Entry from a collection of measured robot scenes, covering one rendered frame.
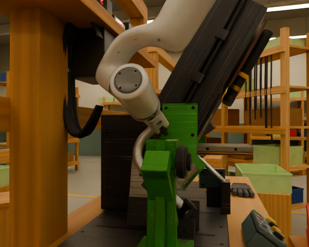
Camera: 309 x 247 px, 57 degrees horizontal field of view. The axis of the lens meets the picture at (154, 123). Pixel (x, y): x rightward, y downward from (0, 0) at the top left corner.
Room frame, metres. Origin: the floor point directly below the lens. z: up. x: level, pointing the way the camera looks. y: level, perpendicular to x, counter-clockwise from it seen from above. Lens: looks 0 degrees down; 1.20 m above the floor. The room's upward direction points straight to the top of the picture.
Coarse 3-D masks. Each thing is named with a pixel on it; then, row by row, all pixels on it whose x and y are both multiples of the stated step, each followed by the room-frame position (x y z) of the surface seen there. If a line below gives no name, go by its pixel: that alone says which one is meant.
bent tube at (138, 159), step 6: (144, 132) 0.88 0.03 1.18; (150, 132) 0.88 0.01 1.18; (138, 138) 0.88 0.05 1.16; (144, 138) 0.88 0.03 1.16; (138, 144) 0.88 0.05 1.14; (144, 144) 0.89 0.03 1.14; (138, 150) 0.87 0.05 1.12; (138, 156) 0.87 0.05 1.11; (138, 162) 0.86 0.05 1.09; (138, 168) 0.86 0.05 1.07; (180, 198) 0.82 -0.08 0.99; (180, 204) 0.80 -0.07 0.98
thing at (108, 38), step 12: (84, 36) 0.87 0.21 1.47; (108, 36) 0.89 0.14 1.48; (84, 48) 0.87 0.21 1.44; (96, 48) 0.86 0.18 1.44; (72, 60) 0.88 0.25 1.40; (84, 60) 0.87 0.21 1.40; (96, 60) 0.86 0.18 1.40; (72, 72) 0.88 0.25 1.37; (84, 72) 0.87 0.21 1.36; (96, 84) 1.04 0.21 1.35
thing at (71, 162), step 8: (8, 72) 5.27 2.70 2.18; (0, 80) 5.63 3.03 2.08; (8, 80) 5.27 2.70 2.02; (8, 88) 5.27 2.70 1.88; (8, 96) 5.27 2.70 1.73; (8, 136) 5.27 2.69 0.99; (72, 136) 7.42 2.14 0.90; (0, 144) 5.33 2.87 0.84; (8, 144) 5.27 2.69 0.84; (72, 152) 7.46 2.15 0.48; (72, 160) 7.40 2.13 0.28
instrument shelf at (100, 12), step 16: (0, 0) 0.68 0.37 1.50; (16, 0) 0.68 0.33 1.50; (32, 0) 0.68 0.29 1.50; (48, 0) 0.68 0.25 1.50; (64, 0) 0.68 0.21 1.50; (80, 0) 0.68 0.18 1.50; (96, 0) 0.77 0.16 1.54; (64, 16) 0.78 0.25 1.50; (80, 16) 0.78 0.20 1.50; (96, 16) 0.78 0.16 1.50; (112, 32) 0.92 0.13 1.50; (144, 64) 1.40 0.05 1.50
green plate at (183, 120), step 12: (168, 108) 0.92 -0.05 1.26; (180, 108) 0.91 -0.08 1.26; (192, 108) 0.90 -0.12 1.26; (168, 120) 0.91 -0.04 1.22; (180, 120) 0.90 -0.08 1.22; (192, 120) 0.89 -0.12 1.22; (168, 132) 0.90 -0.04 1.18; (180, 132) 0.89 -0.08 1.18; (192, 132) 0.88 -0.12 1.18; (180, 144) 0.88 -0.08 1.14; (192, 144) 0.87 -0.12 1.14; (192, 156) 0.86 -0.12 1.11
